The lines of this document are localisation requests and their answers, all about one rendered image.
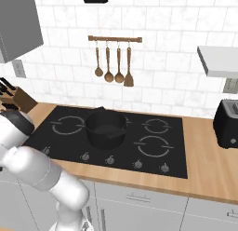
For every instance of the wide grey drawer front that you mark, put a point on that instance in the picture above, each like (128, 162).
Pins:
(167, 199)

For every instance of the grey wall cupboard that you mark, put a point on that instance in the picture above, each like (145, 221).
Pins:
(18, 23)

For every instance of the grey cupboard door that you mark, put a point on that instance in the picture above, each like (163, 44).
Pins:
(12, 206)
(142, 217)
(210, 225)
(46, 210)

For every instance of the black hob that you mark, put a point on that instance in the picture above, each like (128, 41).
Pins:
(130, 141)

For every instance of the grey hob knob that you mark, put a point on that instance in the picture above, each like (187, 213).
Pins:
(46, 150)
(85, 156)

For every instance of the wooden knife block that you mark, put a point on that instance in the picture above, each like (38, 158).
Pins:
(21, 99)

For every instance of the black toaster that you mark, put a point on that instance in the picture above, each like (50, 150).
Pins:
(227, 124)

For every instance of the wooden round spoon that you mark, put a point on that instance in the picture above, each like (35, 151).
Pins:
(119, 77)

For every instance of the black cooking pot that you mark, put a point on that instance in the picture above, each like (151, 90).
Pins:
(105, 135)

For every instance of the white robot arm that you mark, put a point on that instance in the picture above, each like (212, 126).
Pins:
(34, 166)

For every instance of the grey wall outlet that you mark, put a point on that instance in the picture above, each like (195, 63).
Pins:
(231, 85)
(19, 68)

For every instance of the wooden spatula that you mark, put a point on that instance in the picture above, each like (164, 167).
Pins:
(128, 81)

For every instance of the white wall shelf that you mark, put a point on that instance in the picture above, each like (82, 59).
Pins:
(220, 61)

